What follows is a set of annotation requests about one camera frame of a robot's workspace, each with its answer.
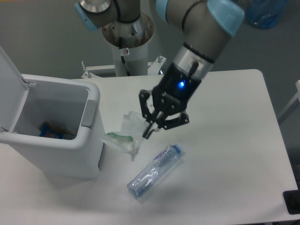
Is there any white trash can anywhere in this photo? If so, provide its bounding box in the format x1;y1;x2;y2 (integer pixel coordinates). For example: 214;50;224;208
0;75;105;179

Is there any white trash can lid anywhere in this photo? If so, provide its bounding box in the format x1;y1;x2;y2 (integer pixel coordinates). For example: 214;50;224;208
0;48;36;134

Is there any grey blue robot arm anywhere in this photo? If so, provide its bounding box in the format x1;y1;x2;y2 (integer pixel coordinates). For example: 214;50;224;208
75;0;244;138

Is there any blue plastic bag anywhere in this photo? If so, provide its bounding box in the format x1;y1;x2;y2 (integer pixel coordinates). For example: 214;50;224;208
245;0;289;29

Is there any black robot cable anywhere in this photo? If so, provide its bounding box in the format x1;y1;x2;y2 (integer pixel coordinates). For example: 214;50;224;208
119;37;131;77

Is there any white frame at right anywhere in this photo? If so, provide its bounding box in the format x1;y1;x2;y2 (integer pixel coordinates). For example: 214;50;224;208
277;80;300;125

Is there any clear plastic water bottle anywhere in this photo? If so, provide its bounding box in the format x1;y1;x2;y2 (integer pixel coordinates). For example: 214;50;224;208
127;143;183;199

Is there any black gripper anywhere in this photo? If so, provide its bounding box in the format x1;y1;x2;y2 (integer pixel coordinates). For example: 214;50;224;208
139;63;202;139

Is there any blue orange snack packet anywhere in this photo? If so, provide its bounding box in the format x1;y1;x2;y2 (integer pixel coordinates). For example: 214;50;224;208
39;122;75;140

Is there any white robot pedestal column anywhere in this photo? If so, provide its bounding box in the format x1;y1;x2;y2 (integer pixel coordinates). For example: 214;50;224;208
102;12;154;72

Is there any white pedestal base frame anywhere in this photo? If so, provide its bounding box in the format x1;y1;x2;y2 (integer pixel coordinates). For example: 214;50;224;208
81;55;166;79

